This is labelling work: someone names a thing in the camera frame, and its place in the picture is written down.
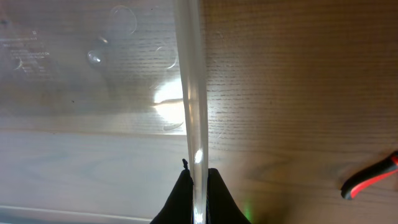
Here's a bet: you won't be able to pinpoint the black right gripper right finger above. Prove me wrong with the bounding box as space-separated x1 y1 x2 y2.
206 168 250 224

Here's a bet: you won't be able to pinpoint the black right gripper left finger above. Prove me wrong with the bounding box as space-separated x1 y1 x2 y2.
150 159 193 224

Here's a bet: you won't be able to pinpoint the clear plastic container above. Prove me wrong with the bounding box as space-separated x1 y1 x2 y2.
1 0 200 223

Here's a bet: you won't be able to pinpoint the red black pliers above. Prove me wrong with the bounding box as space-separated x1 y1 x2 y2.
341 151 397 200

